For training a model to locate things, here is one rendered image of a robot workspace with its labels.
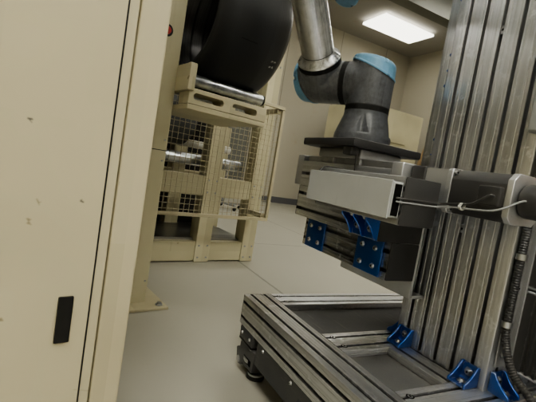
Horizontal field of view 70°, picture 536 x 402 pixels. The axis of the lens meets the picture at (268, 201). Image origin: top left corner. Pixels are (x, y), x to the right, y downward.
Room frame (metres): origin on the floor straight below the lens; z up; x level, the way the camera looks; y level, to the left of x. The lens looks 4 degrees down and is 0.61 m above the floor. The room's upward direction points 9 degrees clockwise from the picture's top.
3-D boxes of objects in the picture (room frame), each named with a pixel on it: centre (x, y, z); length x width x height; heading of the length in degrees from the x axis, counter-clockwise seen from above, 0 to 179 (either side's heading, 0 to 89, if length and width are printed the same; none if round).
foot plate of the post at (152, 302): (1.51, 0.51, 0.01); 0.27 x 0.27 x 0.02; 38
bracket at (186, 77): (1.57, 0.46, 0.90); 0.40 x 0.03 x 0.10; 38
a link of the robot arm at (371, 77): (1.06, -0.22, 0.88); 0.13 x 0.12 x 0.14; 63
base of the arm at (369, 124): (1.05, -0.22, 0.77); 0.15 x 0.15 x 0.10
